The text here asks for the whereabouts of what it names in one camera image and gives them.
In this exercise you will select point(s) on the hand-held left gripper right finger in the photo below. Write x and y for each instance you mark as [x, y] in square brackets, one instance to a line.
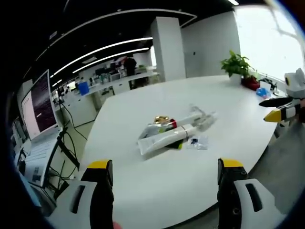
[245, 190]

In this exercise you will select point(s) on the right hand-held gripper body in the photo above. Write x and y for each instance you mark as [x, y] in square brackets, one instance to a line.
[295, 82]

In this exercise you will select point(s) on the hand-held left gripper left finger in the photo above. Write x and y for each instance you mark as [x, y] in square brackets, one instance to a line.
[82, 190]

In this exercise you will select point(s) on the green black skincare packet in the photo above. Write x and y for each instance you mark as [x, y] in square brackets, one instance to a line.
[176, 144]

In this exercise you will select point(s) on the white skincare tube red band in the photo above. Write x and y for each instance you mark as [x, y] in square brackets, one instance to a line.
[188, 118]

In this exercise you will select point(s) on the large white skincare tube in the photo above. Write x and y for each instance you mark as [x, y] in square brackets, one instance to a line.
[159, 144]

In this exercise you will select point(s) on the silver skincare sachet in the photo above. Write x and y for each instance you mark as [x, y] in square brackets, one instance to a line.
[152, 130]

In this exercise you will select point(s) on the gold lid skincare jar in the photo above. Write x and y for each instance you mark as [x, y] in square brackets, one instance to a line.
[162, 119]

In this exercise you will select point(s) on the person's left hand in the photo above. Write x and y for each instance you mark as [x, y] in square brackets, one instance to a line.
[116, 225]

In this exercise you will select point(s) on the blue packet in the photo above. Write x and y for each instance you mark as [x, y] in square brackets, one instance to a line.
[261, 92]

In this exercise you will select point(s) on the black screen stand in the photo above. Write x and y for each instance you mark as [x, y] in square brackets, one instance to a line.
[64, 152]

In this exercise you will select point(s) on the green potted plant white pot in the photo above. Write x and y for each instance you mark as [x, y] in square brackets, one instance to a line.
[237, 66]

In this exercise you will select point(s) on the small clear plastic bag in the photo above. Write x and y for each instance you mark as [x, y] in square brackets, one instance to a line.
[197, 142]

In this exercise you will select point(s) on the large display screen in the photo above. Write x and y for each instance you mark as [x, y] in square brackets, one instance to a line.
[40, 105]

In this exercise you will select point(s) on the blue bin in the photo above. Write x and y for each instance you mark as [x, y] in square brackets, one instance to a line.
[84, 88]

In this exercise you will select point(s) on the white office counter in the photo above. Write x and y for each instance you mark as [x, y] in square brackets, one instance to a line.
[114, 83]

